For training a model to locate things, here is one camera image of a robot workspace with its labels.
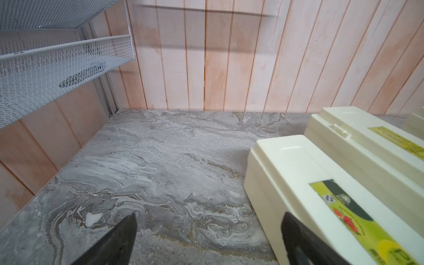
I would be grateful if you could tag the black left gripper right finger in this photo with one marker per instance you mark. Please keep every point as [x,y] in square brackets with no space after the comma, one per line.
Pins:
[304,247]

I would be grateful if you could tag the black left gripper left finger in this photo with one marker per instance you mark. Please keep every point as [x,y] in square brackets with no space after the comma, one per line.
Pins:
[114,248]

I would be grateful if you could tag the cream dispenser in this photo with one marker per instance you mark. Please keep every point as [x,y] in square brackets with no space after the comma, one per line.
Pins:
[414,124]
[384,159]
[291,177]

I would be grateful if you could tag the white wire mesh shelf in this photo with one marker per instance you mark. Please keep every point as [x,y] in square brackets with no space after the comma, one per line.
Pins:
[43,57]

